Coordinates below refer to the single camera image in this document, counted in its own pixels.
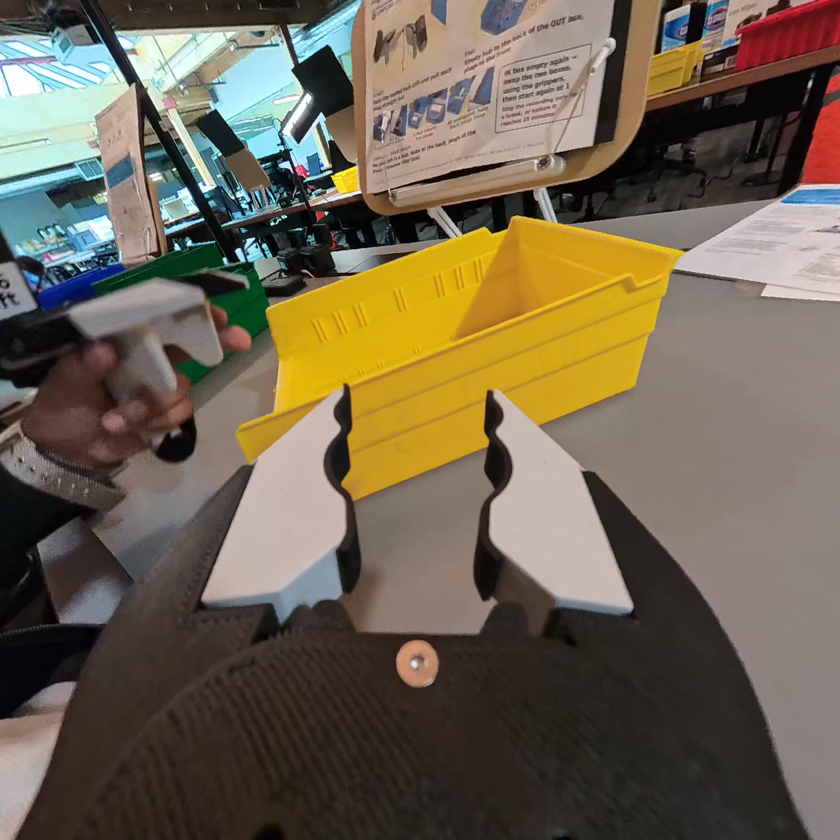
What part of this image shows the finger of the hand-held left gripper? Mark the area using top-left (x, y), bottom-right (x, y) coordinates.
top-left (69, 279), bottom-right (226, 368)
top-left (185, 268), bottom-right (251, 298)

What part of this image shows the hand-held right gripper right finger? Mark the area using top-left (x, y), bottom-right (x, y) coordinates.
top-left (472, 389), bottom-right (635, 634)

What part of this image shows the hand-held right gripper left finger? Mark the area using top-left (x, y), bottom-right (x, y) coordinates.
top-left (200, 384), bottom-right (363, 624)

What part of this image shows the person's left forearm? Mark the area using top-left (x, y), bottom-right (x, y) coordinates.
top-left (0, 459), bottom-right (89, 592)

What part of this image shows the grey desk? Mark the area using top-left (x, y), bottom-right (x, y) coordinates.
top-left (39, 200), bottom-right (840, 840)

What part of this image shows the person's left hand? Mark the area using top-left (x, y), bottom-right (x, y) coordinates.
top-left (20, 305), bottom-right (253, 468)

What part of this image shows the blue plastic bin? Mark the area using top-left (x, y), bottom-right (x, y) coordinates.
top-left (36, 262), bottom-right (127, 311)

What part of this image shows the wooden workbench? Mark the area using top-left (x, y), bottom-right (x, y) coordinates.
top-left (646, 42), bottom-right (840, 198)
top-left (164, 190), bottom-right (365, 263)

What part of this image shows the silver mesh wristwatch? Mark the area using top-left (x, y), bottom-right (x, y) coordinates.
top-left (0, 423), bottom-right (127, 514)

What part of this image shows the black and brown panel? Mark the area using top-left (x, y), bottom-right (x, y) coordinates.
top-left (196, 108), bottom-right (271, 193)

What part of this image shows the black pole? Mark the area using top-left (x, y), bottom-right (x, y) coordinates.
top-left (79, 0), bottom-right (240, 263)

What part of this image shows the black light bar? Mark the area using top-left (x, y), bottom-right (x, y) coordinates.
top-left (281, 91), bottom-right (317, 147)

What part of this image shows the white document stand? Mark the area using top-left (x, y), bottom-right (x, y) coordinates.
top-left (427, 187), bottom-right (560, 240)

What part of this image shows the person's dark green jacket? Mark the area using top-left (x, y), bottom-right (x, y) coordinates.
top-left (0, 623), bottom-right (102, 719)

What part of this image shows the cardboard instruction board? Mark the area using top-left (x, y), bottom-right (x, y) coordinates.
top-left (351, 0), bottom-right (662, 216)

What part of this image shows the person's cream sweater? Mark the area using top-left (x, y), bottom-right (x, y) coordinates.
top-left (0, 682), bottom-right (76, 840)

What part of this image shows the white paper sheet blue border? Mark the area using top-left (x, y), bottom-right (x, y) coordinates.
top-left (676, 184), bottom-right (840, 304)

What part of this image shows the orange plastic object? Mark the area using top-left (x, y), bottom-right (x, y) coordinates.
top-left (802, 85), bottom-right (840, 186)

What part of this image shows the red plastic bin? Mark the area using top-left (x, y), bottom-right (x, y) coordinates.
top-left (735, 0), bottom-right (840, 73)

